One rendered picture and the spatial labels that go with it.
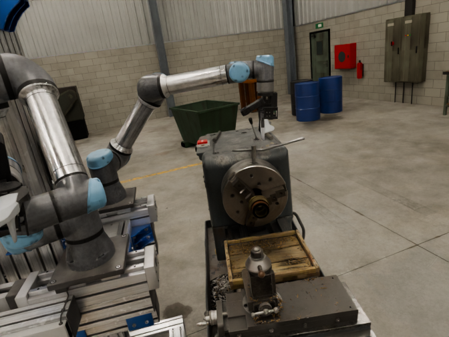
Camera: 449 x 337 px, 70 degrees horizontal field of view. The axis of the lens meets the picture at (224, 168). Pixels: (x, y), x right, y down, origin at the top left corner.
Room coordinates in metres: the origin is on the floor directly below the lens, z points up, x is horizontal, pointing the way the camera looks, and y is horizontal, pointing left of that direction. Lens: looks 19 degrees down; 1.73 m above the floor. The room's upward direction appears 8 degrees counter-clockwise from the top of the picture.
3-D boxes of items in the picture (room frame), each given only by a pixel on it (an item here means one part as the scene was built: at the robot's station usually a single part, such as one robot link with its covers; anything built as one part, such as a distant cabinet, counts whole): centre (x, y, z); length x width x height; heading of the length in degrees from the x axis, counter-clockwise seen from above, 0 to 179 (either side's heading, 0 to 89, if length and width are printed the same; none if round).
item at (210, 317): (0.81, 0.12, 0.95); 0.07 x 0.04 x 0.04; 91
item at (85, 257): (0.92, 0.48, 1.21); 0.15 x 0.15 x 0.10
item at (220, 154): (1.83, -0.10, 1.06); 0.59 x 0.48 x 0.39; 1
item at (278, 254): (1.18, -0.13, 0.89); 0.36 x 0.30 x 0.04; 91
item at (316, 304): (0.81, -0.12, 0.95); 0.43 x 0.17 x 0.05; 91
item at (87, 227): (0.92, 0.48, 1.33); 0.13 x 0.12 x 0.14; 121
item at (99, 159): (1.42, 0.56, 1.33); 0.13 x 0.12 x 0.14; 171
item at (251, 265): (0.81, -0.06, 1.13); 0.08 x 0.08 x 0.03
